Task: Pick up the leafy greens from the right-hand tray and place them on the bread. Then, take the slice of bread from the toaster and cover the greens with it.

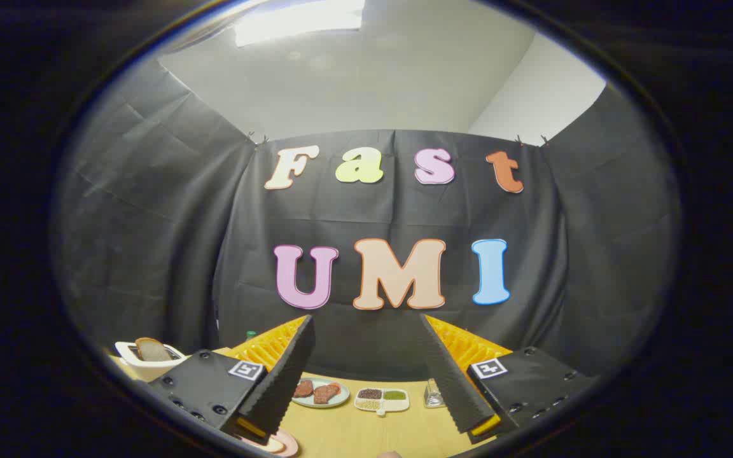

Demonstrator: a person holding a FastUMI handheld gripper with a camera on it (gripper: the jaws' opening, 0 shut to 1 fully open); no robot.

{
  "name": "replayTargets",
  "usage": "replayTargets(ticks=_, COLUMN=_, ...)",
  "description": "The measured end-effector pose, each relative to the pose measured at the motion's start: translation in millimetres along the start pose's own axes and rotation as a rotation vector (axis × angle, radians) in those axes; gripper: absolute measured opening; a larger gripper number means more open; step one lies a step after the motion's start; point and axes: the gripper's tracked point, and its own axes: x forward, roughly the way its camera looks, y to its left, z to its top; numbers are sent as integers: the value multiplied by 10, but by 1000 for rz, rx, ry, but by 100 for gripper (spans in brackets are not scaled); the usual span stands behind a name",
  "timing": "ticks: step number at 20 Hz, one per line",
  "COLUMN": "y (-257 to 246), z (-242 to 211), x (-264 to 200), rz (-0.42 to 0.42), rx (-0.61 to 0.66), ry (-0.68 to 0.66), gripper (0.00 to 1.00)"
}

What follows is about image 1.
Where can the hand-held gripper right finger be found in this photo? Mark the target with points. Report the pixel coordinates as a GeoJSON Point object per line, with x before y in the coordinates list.
{"type": "Point", "coordinates": [452, 381]}

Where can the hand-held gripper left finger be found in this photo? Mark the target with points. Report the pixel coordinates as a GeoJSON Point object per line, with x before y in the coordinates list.
{"type": "Point", "coordinates": [280, 381]}

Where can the plain toast bread slice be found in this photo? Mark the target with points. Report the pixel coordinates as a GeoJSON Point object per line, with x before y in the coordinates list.
{"type": "Point", "coordinates": [152, 350]}

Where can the clear glass cup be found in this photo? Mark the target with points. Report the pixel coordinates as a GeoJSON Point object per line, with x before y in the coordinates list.
{"type": "Point", "coordinates": [433, 395]}

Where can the white divided seasoning dish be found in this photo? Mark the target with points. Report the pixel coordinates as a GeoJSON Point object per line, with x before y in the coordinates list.
{"type": "Point", "coordinates": [398, 406]}

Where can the pink plate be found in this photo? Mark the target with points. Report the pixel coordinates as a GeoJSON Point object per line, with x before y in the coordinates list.
{"type": "Point", "coordinates": [287, 445]}

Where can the pale green oval plate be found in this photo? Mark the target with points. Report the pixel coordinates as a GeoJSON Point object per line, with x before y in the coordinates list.
{"type": "Point", "coordinates": [343, 397]}

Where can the white toaster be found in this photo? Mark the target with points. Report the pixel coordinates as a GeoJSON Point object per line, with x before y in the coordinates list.
{"type": "Point", "coordinates": [137, 370]}

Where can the black backdrop cloth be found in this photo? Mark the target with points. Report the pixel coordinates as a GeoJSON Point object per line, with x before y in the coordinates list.
{"type": "Point", "coordinates": [182, 222]}

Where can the ceiling light panel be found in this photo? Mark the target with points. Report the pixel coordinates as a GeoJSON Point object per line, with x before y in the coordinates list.
{"type": "Point", "coordinates": [296, 19]}

